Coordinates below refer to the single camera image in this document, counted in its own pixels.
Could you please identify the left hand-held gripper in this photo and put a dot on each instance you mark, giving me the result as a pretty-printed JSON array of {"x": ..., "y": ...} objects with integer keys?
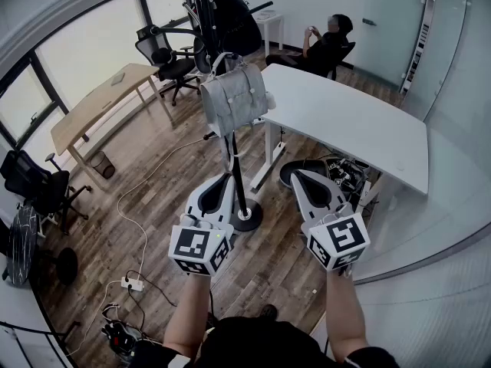
[{"x": 192, "y": 244}]

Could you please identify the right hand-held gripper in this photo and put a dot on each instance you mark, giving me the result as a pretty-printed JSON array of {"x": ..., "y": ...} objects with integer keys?
[{"x": 345, "y": 238}]

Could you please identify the black coat rack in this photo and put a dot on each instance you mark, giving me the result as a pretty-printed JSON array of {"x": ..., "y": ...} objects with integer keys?
[{"x": 239, "y": 182}]

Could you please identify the grey handbag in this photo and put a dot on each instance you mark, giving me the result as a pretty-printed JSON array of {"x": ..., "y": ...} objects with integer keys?
[{"x": 234, "y": 98}]

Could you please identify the person's right forearm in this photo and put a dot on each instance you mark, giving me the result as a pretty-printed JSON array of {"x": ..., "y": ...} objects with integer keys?
[{"x": 345, "y": 313}]

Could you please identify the person's left forearm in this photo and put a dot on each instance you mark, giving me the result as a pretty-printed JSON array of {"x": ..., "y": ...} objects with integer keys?
[{"x": 190, "y": 313}]

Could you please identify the box of gear under desk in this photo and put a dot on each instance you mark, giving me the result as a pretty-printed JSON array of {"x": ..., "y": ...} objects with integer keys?
[{"x": 347, "y": 175}]

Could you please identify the black round floor pad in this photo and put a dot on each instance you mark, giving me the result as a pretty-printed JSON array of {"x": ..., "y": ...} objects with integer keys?
[{"x": 287, "y": 175}]

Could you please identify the small white object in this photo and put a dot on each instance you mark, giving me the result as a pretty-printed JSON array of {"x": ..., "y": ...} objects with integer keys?
[{"x": 271, "y": 101}]

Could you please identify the black mesh waste bin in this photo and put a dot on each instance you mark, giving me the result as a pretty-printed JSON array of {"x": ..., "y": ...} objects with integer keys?
[{"x": 102, "y": 165}]

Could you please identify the white power strip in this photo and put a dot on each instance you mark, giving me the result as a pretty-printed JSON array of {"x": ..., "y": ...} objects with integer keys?
[{"x": 132, "y": 283}]

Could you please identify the person's dark shoe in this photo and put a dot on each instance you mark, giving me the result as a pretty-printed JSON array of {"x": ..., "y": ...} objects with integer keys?
[{"x": 268, "y": 311}]

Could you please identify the black mesh office chair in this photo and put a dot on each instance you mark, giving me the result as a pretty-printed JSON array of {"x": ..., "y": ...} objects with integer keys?
[{"x": 174, "y": 67}]

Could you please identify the wooden desk with white legs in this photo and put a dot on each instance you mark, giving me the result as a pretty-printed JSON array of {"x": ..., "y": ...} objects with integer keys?
[{"x": 99, "y": 102}]

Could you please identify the grey pad on wooden desk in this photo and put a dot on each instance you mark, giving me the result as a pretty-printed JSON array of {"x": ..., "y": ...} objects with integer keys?
[{"x": 117, "y": 79}]

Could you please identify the person's black shirt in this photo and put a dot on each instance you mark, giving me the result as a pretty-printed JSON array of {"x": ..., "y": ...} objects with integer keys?
[{"x": 261, "y": 343}]

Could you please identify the pile of gear on floor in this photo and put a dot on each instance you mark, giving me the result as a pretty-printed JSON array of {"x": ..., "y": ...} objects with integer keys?
[{"x": 120, "y": 334}]

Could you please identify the dark hanging bag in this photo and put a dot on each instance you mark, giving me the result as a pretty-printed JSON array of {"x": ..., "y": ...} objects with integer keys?
[{"x": 236, "y": 21}]

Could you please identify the small white side table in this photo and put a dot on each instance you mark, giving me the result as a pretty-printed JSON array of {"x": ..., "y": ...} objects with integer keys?
[{"x": 270, "y": 19}]

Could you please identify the round black marble table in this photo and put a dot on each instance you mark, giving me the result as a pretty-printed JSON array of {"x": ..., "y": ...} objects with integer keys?
[{"x": 21, "y": 244}]

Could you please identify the black-framed window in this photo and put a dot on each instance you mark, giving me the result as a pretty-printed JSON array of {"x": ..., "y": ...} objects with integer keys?
[{"x": 23, "y": 102}]

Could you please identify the black metal floor stand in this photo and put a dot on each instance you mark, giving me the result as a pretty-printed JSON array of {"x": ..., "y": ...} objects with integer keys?
[{"x": 23, "y": 330}]

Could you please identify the black office chair white frame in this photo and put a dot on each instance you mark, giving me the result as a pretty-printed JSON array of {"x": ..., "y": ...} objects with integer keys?
[{"x": 38, "y": 186}]

